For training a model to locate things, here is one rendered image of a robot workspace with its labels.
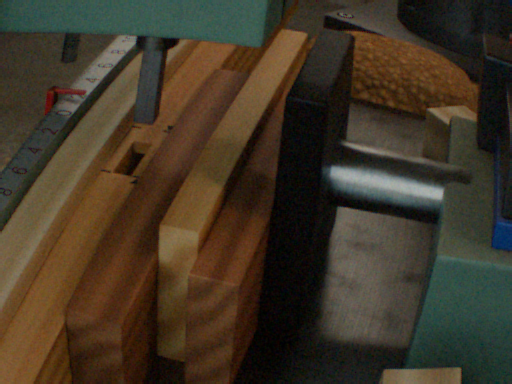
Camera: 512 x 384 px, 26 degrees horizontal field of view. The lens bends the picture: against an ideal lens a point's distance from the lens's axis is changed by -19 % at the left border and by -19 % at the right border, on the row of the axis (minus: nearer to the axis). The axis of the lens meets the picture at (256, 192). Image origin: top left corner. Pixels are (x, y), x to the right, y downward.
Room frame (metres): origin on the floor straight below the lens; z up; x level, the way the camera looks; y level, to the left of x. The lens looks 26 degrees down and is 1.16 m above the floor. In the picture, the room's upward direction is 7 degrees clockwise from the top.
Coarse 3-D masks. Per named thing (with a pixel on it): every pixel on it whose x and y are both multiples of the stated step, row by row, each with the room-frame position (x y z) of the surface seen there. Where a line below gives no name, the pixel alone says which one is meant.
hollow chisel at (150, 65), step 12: (144, 60) 0.47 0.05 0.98; (156, 60) 0.47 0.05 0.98; (144, 72) 0.47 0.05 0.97; (156, 72) 0.47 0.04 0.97; (144, 84) 0.47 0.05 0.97; (156, 84) 0.47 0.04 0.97; (144, 96) 0.47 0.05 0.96; (156, 96) 0.47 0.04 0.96; (144, 108) 0.47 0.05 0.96; (156, 108) 0.47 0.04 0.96; (144, 120) 0.47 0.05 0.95
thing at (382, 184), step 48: (336, 48) 0.46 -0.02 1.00; (288, 96) 0.40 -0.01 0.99; (336, 96) 0.42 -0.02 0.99; (288, 144) 0.40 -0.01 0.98; (336, 144) 0.44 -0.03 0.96; (288, 192) 0.40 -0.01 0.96; (336, 192) 0.43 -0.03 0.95; (384, 192) 0.43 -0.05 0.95; (432, 192) 0.42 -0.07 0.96; (288, 240) 0.40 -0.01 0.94; (288, 288) 0.40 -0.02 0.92
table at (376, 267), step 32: (352, 128) 0.60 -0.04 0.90; (384, 128) 0.61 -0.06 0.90; (416, 128) 0.62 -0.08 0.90; (352, 224) 0.50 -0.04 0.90; (384, 224) 0.50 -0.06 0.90; (416, 224) 0.50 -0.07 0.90; (352, 256) 0.47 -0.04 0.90; (384, 256) 0.47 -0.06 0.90; (416, 256) 0.47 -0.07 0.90; (320, 288) 0.44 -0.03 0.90; (352, 288) 0.44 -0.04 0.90; (384, 288) 0.44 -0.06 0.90; (416, 288) 0.44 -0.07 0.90; (320, 320) 0.41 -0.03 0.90; (352, 320) 0.42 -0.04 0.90; (384, 320) 0.42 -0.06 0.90; (256, 352) 0.39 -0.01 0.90; (288, 352) 0.39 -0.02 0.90; (320, 352) 0.39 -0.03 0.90; (352, 352) 0.39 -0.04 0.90; (384, 352) 0.39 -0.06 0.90
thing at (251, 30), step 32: (0, 0) 0.45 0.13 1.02; (32, 0) 0.45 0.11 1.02; (64, 0) 0.44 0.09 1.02; (96, 0) 0.44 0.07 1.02; (128, 0) 0.44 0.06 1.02; (160, 0) 0.44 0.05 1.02; (192, 0) 0.43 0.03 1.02; (224, 0) 0.43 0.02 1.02; (256, 0) 0.43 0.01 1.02; (288, 0) 0.48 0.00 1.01; (32, 32) 0.45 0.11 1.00; (64, 32) 0.44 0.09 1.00; (96, 32) 0.44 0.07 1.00; (128, 32) 0.44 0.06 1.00; (160, 32) 0.44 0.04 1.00; (192, 32) 0.43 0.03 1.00; (224, 32) 0.43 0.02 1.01; (256, 32) 0.43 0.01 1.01
